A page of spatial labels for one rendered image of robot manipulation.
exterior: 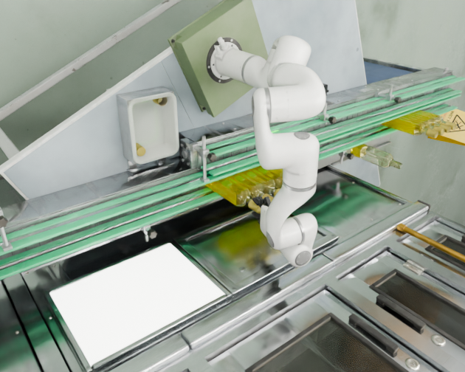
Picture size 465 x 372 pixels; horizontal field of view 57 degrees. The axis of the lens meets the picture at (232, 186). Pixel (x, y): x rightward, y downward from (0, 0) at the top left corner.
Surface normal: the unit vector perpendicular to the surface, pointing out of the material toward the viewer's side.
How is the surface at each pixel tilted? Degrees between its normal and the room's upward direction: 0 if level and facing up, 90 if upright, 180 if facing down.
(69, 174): 0
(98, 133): 0
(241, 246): 90
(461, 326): 90
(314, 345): 90
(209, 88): 1
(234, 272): 90
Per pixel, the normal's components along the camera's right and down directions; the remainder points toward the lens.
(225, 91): 0.60, 0.41
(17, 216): 0.01, -0.88
